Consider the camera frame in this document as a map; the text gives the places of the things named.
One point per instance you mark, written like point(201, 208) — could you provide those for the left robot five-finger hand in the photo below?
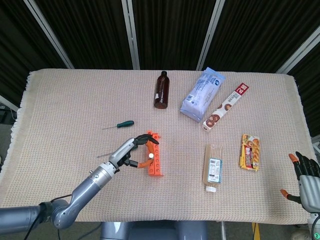
point(122, 151)

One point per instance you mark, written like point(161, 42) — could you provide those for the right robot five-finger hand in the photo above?
point(311, 192)

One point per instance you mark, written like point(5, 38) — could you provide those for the black metal precision screwdriver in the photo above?
point(151, 156)

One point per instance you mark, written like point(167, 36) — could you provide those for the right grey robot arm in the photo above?
point(315, 226)

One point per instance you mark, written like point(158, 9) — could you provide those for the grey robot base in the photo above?
point(150, 231)

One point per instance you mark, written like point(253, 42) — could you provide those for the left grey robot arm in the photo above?
point(87, 185)

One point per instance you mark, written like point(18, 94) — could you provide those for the orange plastic tool holder block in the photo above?
point(158, 166)

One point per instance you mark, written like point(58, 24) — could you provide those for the beige woven tablecloth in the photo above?
point(75, 100)

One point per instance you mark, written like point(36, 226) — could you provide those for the brown plastic bottle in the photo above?
point(162, 92)

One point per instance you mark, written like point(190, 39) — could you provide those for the yellow snack packet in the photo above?
point(250, 153)

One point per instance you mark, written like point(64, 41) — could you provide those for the clear bottle of wooden sticks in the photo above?
point(212, 167)

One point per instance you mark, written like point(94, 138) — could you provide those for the blue and white pouch pack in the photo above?
point(200, 97)

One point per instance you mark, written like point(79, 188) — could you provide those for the white table leg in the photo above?
point(224, 231)

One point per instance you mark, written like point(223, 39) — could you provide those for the black pleated curtain panel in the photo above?
point(15, 37)
point(87, 32)
point(172, 32)
point(262, 32)
point(310, 82)

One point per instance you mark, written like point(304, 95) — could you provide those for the long red white biscuit box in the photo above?
point(225, 108)

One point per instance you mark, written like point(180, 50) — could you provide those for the grey metal partition post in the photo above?
point(210, 37)
point(298, 52)
point(50, 35)
point(131, 35)
point(8, 103)

